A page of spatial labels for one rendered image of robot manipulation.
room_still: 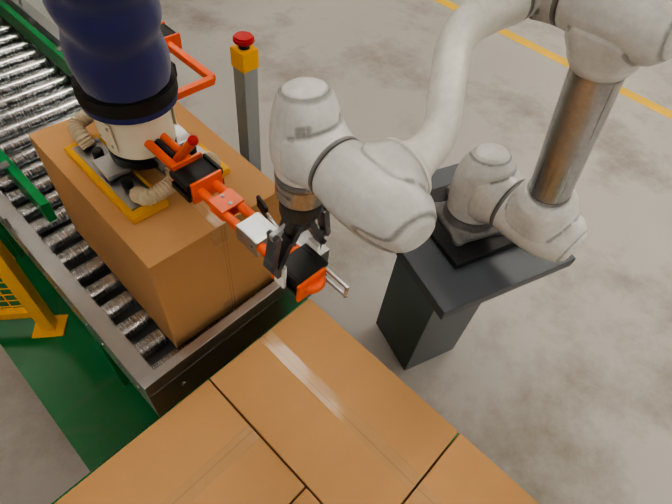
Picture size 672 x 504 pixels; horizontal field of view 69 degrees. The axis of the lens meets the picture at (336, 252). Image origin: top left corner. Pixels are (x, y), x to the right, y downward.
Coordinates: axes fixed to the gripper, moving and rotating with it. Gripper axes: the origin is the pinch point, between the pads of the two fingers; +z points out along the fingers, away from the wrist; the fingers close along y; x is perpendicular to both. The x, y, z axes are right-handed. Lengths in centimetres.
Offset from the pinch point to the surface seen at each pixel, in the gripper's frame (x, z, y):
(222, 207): -21.3, -1.0, 2.8
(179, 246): -28.9, 13.2, 11.1
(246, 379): -7, 54, 11
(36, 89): -170, 54, -3
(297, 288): 5.2, -1.8, 4.6
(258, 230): -11.2, -1.2, 1.0
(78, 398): -63, 108, 50
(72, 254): -79, 54, 26
